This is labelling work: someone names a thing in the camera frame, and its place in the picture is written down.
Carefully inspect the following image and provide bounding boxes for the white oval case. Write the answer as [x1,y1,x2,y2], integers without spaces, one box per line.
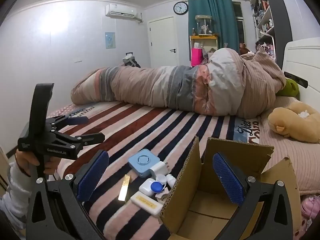
[139,178,157,196]

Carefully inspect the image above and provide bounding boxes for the window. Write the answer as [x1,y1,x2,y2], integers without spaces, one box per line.
[233,2,247,43]

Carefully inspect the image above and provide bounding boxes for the round wall clock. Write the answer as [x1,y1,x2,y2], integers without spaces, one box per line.
[173,1,189,15]

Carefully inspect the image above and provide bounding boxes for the white door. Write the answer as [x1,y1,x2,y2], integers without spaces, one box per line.
[147,17,180,68]

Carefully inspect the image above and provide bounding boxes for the glass display tank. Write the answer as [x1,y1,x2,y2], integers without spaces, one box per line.
[195,15,214,36]

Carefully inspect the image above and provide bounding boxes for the blue wall poster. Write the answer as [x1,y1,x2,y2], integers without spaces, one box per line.
[104,32,116,49]

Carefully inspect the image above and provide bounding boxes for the white headboard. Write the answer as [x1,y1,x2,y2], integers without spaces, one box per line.
[281,37,320,107]

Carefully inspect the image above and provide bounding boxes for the person's left hand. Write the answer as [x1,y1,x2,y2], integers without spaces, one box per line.
[14,151,61,180]

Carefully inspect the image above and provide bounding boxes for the green plush toy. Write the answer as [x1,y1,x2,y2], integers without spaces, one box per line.
[276,78,301,98]

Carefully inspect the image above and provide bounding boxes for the pink ribbed pillow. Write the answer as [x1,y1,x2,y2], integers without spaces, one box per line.
[257,96,320,196]

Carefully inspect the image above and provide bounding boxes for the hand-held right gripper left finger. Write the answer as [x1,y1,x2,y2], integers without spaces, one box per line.
[25,149,110,240]

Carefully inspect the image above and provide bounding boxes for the white box with yellow label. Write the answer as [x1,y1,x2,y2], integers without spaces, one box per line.
[130,191,164,217]

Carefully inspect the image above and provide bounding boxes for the pink grey quilt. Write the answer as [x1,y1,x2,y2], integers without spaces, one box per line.
[70,46,287,119]

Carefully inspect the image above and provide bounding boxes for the dark bookshelf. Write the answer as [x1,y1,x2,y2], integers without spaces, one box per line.
[251,0,293,63]

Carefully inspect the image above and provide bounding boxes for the blue square device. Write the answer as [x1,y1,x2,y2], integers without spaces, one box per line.
[128,149,161,178]

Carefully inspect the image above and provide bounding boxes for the person's left forearm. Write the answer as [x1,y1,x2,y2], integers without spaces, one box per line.
[0,162,38,222]

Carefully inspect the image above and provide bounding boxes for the white charger adapter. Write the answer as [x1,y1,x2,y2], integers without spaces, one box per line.
[150,161,171,178]

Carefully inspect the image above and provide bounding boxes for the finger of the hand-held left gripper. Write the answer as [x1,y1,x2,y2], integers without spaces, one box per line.
[54,131,106,148]
[46,115,89,131]

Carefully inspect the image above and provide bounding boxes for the dark backpack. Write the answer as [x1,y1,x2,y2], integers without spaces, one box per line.
[122,53,142,69]

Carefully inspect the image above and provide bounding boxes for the blue round lid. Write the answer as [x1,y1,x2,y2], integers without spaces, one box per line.
[150,182,165,195]

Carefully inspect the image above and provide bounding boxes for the tan plush toy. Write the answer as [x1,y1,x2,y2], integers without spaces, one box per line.
[267,101,320,143]

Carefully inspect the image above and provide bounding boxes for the teal curtain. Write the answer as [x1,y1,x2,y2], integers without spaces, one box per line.
[187,0,241,53]

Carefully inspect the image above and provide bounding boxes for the yellow shelf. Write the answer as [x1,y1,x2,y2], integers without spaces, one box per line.
[189,35,220,67]

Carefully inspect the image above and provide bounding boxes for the striped blanket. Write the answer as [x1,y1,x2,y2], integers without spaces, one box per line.
[46,99,261,240]

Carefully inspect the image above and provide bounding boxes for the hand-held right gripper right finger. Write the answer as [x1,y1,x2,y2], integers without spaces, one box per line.
[212,152,295,240]

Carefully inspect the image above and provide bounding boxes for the pink slipper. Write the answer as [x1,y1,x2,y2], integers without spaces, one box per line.
[300,194,320,221]

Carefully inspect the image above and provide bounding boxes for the white air conditioner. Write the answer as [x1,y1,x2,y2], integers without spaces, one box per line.
[105,4,144,23]

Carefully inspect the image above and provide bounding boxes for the pink bag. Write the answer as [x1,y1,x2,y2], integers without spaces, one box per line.
[191,47,205,67]

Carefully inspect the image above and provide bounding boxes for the gold foil bar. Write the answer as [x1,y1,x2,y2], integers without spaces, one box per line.
[118,175,131,202]

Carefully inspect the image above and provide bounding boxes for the small white bottle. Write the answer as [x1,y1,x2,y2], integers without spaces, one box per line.
[166,174,177,188]

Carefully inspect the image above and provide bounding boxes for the brown cardboard box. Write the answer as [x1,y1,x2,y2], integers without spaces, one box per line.
[159,136,303,240]

